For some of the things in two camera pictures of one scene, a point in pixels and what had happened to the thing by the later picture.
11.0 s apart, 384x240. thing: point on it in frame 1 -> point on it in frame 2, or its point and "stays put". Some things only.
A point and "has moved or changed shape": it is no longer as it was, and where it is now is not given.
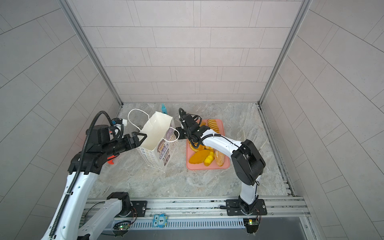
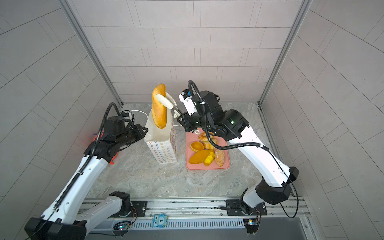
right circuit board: x=251 y=224 stays put
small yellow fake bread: x=209 y=159 stays put
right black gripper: x=186 y=132 -> x=184 y=119
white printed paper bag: x=160 y=144 has moved or changed shape
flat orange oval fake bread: x=199 y=156 stays put
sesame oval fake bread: x=219 y=157 stays put
